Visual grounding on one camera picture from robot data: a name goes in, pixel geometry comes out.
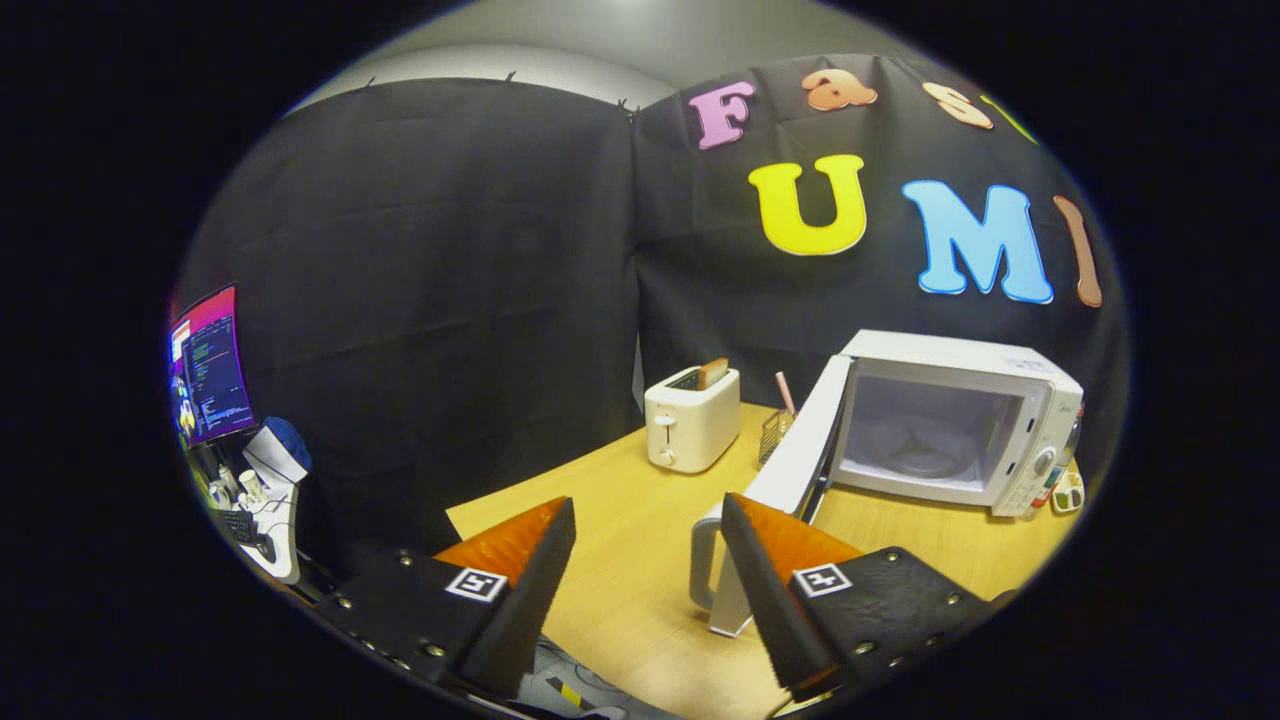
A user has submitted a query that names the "computer monitor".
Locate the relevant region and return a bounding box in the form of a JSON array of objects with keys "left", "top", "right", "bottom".
[{"left": 168, "top": 284, "right": 257, "bottom": 448}]

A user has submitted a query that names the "black backdrop cloth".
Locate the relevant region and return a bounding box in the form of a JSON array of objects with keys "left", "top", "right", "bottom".
[{"left": 175, "top": 55, "right": 1131, "bottom": 581}]

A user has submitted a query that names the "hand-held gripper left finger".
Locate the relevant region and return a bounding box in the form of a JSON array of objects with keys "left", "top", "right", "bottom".
[{"left": 320, "top": 496, "right": 578, "bottom": 701}]

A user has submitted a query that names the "wire mesh basket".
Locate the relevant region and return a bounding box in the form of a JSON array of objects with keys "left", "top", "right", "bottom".
[{"left": 757, "top": 408, "right": 796, "bottom": 468}]

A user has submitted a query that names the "white microwave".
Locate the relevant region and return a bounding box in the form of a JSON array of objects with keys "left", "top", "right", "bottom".
[{"left": 688, "top": 329, "right": 1086, "bottom": 638}]

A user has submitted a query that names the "white toaster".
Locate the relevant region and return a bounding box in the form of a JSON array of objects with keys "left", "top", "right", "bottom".
[{"left": 644, "top": 366, "right": 742, "bottom": 475}]

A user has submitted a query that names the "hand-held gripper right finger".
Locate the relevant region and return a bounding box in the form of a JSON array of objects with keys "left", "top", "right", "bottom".
[{"left": 720, "top": 492, "right": 1001, "bottom": 703}]

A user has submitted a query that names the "white and blue box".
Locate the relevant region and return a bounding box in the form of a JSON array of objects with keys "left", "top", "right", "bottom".
[{"left": 243, "top": 417, "right": 313, "bottom": 486}]

